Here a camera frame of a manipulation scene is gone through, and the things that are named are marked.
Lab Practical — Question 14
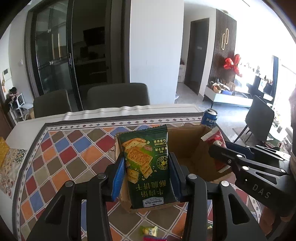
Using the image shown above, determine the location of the red pink snack packet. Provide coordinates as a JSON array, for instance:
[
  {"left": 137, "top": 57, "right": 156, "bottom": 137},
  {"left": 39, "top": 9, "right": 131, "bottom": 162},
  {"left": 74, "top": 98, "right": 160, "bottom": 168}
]
[{"left": 201, "top": 127, "right": 230, "bottom": 173}]

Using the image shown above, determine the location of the green yellow small candy packet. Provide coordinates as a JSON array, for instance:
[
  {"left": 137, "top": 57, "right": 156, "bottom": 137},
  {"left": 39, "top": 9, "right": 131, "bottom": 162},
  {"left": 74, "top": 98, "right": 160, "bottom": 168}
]
[{"left": 139, "top": 225, "right": 158, "bottom": 237}]

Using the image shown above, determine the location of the green cracker packet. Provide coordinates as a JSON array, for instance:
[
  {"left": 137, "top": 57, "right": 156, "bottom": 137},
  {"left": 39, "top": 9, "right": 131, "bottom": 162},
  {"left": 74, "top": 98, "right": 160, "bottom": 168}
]
[{"left": 118, "top": 125, "right": 178, "bottom": 209}]

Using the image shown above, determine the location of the magenta snack bag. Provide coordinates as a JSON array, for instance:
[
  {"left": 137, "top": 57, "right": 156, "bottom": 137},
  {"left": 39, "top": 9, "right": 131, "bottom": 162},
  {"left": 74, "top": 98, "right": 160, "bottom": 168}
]
[{"left": 143, "top": 236, "right": 163, "bottom": 241}]

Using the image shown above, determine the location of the dark side chair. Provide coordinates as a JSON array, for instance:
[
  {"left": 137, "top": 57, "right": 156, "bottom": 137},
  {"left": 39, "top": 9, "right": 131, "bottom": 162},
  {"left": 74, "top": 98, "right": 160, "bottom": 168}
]
[{"left": 233, "top": 95, "right": 274, "bottom": 143}]

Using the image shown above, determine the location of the blue pepsi can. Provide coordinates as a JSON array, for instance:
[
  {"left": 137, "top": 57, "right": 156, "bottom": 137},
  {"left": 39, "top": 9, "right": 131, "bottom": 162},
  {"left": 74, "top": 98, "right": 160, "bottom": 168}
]
[{"left": 201, "top": 108, "right": 218, "bottom": 128}]

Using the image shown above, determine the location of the cardboard box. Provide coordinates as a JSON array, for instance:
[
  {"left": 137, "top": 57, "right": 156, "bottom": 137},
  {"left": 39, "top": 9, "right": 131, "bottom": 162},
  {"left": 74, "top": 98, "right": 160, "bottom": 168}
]
[{"left": 119, "top": 125, "right": 231, "bottom": 213}]

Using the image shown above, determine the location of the white low tv cabinet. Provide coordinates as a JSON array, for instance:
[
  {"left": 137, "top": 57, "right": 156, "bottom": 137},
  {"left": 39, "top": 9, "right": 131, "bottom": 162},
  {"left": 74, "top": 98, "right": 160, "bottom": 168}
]
[{"left": 203, "top": 87, "right": 253, "bottom": 108}]

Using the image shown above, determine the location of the colourful diamond tablecloth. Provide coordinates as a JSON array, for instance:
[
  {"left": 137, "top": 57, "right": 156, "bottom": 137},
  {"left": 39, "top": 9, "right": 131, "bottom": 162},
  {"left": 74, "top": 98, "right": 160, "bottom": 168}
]
[{"left": 13, "top": 114, "right": 202, "bottom": 240}]

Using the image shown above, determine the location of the patterned place mat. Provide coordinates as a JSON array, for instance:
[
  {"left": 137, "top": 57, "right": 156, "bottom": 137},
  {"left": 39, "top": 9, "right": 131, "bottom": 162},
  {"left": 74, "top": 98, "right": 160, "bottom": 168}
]
[{"left": 1, "top": 149, "right": 27, "bottom": 199}]

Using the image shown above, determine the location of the red balloon decoration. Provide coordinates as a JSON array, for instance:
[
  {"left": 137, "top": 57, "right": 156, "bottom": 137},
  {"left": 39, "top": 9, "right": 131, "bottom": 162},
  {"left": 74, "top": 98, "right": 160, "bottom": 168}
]
[{"left": 223, "top": 54, "right": 242, "bottom": 77}]

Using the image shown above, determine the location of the woven yellow tissue box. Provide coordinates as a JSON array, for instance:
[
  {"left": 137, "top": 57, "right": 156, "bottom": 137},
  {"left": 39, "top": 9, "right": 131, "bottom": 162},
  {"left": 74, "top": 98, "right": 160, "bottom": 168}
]
[{"left": 0, "top": 137, "right": 10, "bottom": 167}]

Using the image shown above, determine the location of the dark interior door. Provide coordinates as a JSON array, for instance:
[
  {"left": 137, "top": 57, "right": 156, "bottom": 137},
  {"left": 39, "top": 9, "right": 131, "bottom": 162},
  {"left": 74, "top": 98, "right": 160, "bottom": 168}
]
[{"left": 184, "top": 18, "right": 210, "bottom": 94}]

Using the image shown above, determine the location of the dark dining chair left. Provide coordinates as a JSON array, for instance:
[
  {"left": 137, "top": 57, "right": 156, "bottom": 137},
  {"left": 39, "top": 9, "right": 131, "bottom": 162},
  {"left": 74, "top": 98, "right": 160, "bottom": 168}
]
[{"left": 33, "top": 89, "right": 72, "bottom": 118}]

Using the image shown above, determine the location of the dark dining chair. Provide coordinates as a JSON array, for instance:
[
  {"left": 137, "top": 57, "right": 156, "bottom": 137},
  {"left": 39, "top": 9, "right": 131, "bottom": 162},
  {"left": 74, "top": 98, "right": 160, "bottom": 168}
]
[
  {"left": 33, "top": 89, "right": 72, "bottom": 118},
  {"left": 86, "top": 83, "right": 150, "bottom": 110}
]

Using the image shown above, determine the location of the white shelf with toy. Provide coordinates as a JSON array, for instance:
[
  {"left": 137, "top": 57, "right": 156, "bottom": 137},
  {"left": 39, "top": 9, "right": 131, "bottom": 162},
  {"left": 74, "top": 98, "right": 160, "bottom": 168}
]
[{"left": 5, "top": 87, "right": 33, "bottom": 122}]

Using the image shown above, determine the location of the dark dining chair right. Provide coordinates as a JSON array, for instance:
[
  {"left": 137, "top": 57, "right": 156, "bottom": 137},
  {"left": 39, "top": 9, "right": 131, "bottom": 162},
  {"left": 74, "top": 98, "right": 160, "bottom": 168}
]
[{"left": 86, "top": 83, "right": 150, "bottom": 110}]

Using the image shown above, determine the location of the black glass sliding door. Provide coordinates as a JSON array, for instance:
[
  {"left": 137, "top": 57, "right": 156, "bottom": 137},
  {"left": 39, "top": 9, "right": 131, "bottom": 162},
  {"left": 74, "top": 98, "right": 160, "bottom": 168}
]
[{"left": 25, "top": 0, "right": 132, "bottom": 111}]

